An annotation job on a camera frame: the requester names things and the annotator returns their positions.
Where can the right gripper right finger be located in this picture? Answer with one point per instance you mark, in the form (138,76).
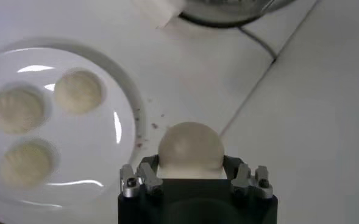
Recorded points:
(261,185)

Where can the round white plate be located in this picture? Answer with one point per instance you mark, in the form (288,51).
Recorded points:
(84,152)

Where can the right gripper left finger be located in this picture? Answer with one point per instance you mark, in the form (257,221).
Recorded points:
(130,185)

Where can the white electric cooker base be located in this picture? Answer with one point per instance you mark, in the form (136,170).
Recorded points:
(215,23)

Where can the white steamed baozi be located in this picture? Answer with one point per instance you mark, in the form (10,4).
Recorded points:
(16,109)
(78,91)
(191,146)
(27,162)

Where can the perforated stainless steamer basket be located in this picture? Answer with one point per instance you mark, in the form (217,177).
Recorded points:
(228,7)

